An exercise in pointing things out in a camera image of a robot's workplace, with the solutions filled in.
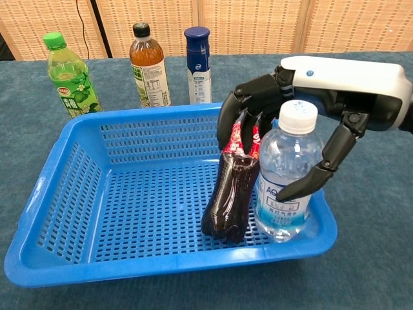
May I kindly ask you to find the teal table mat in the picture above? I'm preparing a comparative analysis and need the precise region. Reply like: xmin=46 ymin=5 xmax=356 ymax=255
xmin=0 ymin=51 xmax=413 ymax=310

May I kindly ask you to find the thin black hanging cable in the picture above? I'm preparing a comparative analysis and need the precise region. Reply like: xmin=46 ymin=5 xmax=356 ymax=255
xmin=76 ymin=0 xmax=90 ymax=61

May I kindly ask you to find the black tripod stand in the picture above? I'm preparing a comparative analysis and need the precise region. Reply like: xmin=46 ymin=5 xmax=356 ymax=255
xmin=89 ymin=0 xmax=114 ymax=59

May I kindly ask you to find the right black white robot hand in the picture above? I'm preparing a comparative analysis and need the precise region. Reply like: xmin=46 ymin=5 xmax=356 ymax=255
xmin=216 ymin=55 xmax=413 ymax=203

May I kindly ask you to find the amber tea bottle black cap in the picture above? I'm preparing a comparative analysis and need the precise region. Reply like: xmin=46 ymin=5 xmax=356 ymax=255
xmin=128 ymin=22 xmax=172 ymax=109

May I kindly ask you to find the bamboo folding screen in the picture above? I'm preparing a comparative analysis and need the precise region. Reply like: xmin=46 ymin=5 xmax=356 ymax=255
xmin=0 ymin=0 xmax=413 ymax=61

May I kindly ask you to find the blue cap bottle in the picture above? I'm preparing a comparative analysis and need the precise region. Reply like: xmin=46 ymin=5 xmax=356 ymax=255
xmin=183 ymin=26 xmax=213 ymax=105

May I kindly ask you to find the green soda bottle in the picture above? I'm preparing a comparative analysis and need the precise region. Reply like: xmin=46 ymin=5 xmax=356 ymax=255
xmin=43 ymin=32 xmax=103 ymax=119

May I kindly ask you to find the blue perforated plastic basket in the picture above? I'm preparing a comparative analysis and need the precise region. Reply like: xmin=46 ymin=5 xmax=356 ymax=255
xmin=3 ymin=102 xmax=339 ymax=289

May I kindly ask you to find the clear water bottle white cap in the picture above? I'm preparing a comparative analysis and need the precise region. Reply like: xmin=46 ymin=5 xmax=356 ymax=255
xmin=254 ymin=99 xmax=325 ymax=243

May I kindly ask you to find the cola bottle red cap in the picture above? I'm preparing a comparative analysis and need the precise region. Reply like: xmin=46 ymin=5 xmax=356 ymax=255
xmin=200 ymin=118 xmax=261 ymax=243

